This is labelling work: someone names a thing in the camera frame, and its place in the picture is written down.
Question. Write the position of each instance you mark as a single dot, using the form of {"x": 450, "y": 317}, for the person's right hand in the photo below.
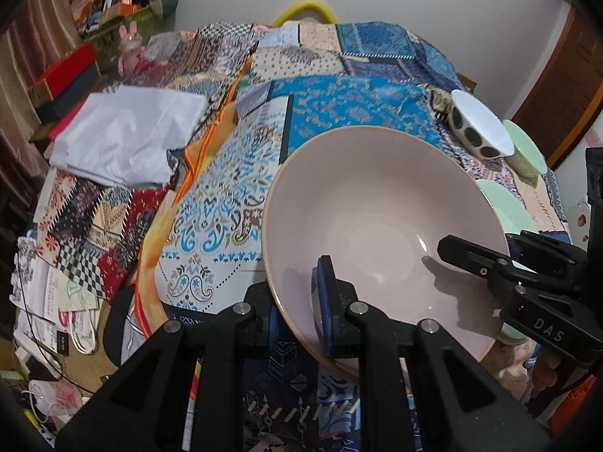
{"x": 549, "y": 372}

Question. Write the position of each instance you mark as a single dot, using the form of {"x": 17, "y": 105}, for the patchwork blanket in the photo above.
{"x": 226, "y": 226}

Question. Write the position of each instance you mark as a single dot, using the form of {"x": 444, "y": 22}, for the wooden stool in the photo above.
{"x": 40, "y": 139}

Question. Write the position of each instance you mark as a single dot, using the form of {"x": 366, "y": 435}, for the white cloth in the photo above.
{"x": 127, "y": 136}

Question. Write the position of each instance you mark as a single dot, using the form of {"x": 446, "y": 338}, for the pile of papers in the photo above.
{"x": 52, "y": 292}

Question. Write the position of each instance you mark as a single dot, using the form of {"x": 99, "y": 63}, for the white bowl with black dots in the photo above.
{"x": 473, "y": 127}

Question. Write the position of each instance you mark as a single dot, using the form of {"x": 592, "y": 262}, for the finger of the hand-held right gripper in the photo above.
{"x": 471, "y": 256}
{"x": 551, "y": 254}

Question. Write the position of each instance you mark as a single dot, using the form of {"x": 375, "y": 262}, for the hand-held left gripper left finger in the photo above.
{"x": 212, "y": 362}

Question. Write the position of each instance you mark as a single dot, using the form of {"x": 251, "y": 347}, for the green bowl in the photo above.
{"x": 527, "y": 155}

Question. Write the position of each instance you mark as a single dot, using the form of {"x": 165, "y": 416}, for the green plate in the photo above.
{"x": 504, "y": 207}

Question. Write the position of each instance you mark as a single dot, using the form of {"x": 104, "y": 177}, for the red folder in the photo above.
{"x": 70, "y": 120}

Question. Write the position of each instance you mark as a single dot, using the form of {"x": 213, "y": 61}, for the pink bowl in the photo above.
{"x": 367, "y": 207}

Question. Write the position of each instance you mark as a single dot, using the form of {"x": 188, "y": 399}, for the wooden door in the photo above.
{"x": 570, "y": 84}

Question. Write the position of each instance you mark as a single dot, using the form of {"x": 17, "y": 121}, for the pink plastic bag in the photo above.
{"x": 56, "y": 395}

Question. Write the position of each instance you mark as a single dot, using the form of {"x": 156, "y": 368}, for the green storage basket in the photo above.
{"x": 141, "y": 23}

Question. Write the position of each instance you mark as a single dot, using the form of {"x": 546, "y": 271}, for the red box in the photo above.
{"x": 66, "y": 68}

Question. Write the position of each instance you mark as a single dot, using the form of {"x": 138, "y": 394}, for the striped curtain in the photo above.
{"x": 28, "y": 56}

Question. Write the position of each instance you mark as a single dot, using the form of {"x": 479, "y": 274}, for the pink bunny toy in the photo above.
{"x": 129, "y": 52}

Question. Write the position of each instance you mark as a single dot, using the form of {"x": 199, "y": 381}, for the dark grey box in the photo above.
{"x": 70, "y": 96}

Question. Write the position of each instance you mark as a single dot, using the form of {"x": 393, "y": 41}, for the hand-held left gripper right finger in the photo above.
{"x": 325, "y": 306}

